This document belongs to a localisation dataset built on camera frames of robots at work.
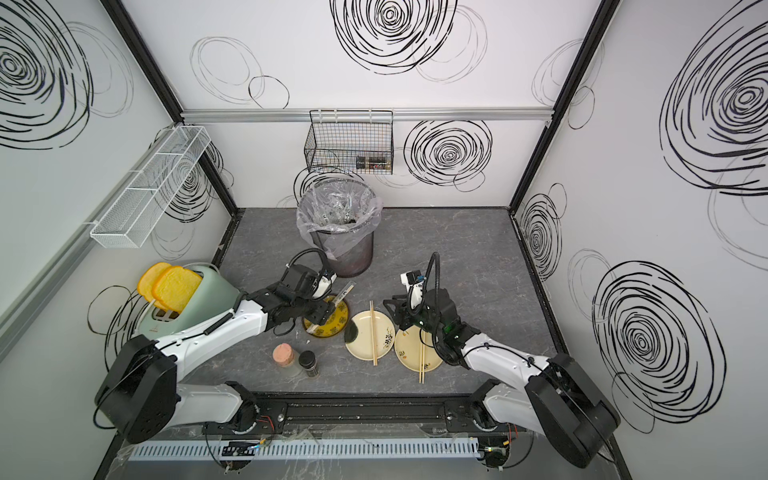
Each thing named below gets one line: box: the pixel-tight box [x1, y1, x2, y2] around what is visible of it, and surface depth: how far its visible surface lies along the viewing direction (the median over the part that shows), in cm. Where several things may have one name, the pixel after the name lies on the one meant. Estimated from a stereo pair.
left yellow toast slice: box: [137, 262, 172, 311], surface depth 76 cm
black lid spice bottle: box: [298, 350, 319, 377], surface depth 76 cm
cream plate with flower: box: [346, 310, 396, 361], surface depth 88 cm
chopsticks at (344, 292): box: [332, 280, 357, 307], surface depth 97 cm
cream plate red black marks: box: [394, 325, 444, 373], surface depth 84 cm
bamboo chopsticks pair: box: [419, 342, 425, 384], surface depth 82 cm
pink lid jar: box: [272, 342, 295, 368], surface depth 75 cm
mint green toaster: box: [138, 264, 241, 338], surface depth 77 cm
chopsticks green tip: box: [369, 300, 378, 367], surface depth 87 cm
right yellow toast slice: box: [152, 266, 203, 314], surface depth 77 cm
